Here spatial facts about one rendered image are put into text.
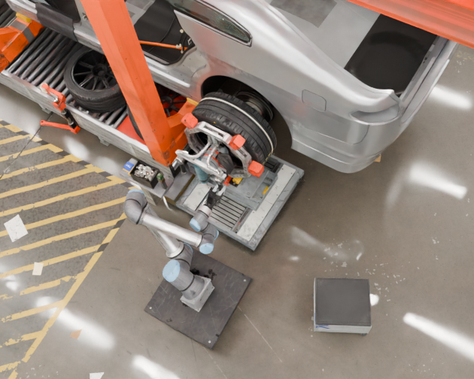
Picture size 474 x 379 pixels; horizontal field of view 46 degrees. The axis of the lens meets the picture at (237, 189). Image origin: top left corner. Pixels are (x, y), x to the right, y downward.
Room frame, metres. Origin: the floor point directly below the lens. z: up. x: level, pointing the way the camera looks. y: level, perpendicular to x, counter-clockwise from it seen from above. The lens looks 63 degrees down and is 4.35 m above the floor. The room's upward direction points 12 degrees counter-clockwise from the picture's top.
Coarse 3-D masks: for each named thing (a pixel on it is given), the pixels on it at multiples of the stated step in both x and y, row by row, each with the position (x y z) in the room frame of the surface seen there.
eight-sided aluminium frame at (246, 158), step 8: (200, 128) 2.19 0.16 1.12; (208, 128) 2.19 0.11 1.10; (216, 128) 2.16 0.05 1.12; (192, 136) 2.32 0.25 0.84; (216, 136) 2.10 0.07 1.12; (224, 136) 2.08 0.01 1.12; (192, 144) 2.28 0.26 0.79; (200, 144) 2.30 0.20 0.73; (248, 160) 1.95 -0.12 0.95; (240, 168) 2.06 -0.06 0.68; (232, 176) 2.04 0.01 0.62; (240, 176) 1.99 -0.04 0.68; (248, 176) 1.94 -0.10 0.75
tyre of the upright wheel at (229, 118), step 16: (208, 96) 2.46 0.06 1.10; (224, 96) 2.37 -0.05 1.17; (192, 112) 2.38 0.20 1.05; (208, 112) 2.27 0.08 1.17; (224, 112) 2.24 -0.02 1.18; (240, 112) 2.22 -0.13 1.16; (256, 112) 2.22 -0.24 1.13; (224, 128) 2.14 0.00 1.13; (240, 128) 2.11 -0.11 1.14; (256, 128) 2.12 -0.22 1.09; (256, 144) 2.02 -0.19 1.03; (272, 144) 2.08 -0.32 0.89; (256, 160) 1.98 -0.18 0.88
